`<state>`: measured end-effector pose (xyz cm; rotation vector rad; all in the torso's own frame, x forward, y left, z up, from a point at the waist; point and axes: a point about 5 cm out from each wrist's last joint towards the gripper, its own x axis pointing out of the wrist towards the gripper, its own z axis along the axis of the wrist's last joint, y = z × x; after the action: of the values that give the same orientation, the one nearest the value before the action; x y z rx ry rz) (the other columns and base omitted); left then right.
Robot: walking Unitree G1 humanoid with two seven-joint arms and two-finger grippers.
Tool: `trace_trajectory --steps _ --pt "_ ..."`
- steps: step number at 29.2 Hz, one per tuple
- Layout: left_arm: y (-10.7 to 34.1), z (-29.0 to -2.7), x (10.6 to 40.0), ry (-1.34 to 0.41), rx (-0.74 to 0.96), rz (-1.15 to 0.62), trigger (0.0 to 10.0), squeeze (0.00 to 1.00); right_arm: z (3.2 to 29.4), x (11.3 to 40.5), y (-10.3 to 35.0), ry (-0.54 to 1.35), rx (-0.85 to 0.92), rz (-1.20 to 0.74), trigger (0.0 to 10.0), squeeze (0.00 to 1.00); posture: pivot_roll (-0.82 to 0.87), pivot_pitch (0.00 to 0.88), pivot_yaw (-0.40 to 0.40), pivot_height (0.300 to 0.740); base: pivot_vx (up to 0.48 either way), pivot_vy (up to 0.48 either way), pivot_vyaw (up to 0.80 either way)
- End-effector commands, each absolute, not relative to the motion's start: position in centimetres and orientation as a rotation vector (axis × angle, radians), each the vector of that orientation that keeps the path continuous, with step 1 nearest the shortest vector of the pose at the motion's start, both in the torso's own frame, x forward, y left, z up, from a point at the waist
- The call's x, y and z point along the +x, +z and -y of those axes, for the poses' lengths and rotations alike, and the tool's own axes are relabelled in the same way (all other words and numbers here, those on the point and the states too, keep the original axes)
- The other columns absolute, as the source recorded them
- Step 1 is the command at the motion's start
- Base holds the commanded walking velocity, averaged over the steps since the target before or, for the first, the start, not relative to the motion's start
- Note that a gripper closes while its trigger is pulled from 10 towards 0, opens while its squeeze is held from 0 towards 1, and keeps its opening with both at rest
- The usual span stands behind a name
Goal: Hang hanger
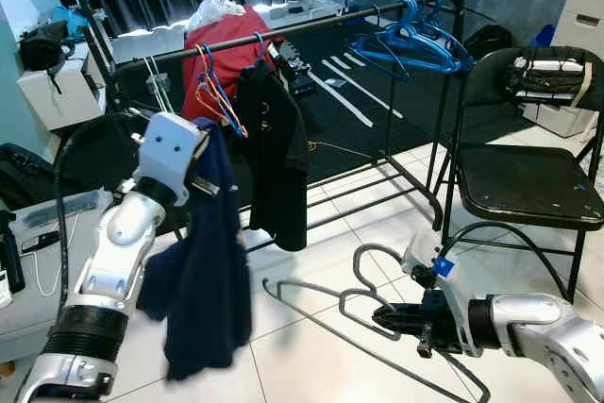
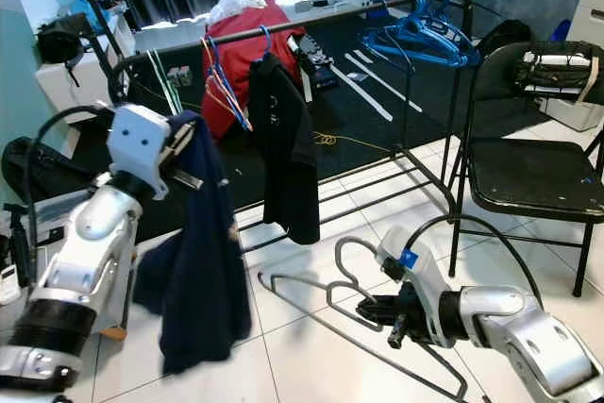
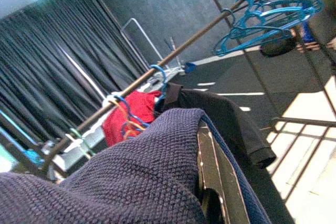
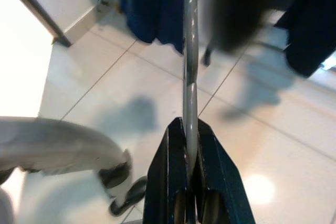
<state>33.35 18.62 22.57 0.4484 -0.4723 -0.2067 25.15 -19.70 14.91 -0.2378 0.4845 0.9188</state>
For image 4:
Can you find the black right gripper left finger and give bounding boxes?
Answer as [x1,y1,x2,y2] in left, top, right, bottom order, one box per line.
[143,117,189,224]

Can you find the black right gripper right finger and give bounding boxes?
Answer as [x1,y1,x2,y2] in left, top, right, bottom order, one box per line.
[193,118,256,224]

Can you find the grey plastic hanger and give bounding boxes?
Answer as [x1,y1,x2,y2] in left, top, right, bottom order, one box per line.
[182,0,202,183]

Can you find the navy blue shirt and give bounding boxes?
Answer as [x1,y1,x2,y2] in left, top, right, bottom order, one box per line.
[120,0,186,54]

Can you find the black shirt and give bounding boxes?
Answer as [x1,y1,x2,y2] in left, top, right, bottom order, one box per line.
[274,0,336,78]

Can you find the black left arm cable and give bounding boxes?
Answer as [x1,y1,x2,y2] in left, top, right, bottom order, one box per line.
[109,176,148,217]

